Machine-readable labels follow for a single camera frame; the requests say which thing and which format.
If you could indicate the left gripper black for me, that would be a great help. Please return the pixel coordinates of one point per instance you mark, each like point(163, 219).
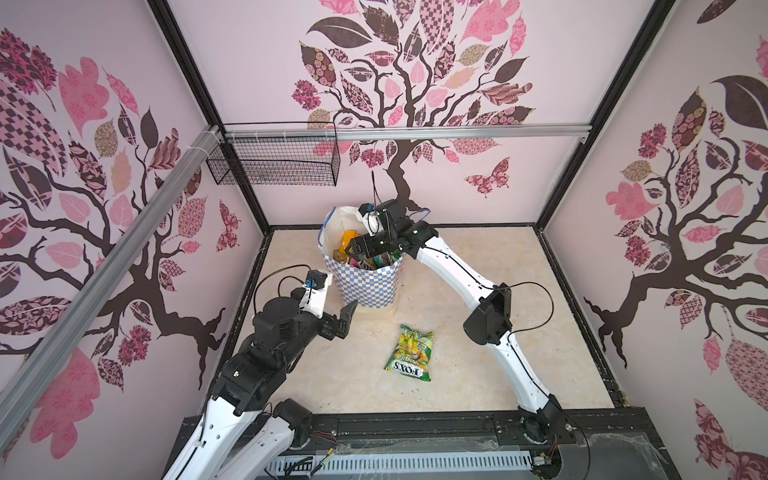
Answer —
point(330, 328)

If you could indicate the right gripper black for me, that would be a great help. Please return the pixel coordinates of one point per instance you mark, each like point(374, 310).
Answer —
point(366, 242)

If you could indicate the blue checkered paper bag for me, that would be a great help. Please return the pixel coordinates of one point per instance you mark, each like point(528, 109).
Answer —
point(374, 284)

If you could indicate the green Fox's candy bag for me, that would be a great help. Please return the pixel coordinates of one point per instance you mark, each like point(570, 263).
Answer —
point(412, 355)

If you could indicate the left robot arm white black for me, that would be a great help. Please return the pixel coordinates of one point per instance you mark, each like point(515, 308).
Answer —
point(252, 384)

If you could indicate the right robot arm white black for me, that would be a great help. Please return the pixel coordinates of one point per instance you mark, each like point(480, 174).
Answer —
point(489, 324)

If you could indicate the yellow orange snack bag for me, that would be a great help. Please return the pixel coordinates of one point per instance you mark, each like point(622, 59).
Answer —
point(347, 240)

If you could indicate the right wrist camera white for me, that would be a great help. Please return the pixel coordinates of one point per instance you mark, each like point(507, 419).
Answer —
point(368, 216)

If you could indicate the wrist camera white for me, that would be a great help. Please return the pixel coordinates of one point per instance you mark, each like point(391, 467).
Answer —
point(317, 284)
point(368, 216)

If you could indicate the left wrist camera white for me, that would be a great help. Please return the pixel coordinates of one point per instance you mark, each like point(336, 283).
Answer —
point(317, 284)

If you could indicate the black wire basket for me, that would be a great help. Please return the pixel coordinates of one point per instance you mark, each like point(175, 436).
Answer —
point(287, 153)

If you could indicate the back aluminium rail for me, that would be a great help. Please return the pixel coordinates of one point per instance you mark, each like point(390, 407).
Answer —
point(414, 132)

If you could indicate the aluminium rail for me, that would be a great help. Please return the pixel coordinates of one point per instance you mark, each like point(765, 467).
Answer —
point(414, 132)
point(22, 393)

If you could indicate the white slotted cable duct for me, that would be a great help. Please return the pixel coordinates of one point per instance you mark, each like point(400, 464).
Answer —
point(358, 465)

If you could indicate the left aluminium rail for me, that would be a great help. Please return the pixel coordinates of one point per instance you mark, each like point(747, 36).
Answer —
point(22, 393)

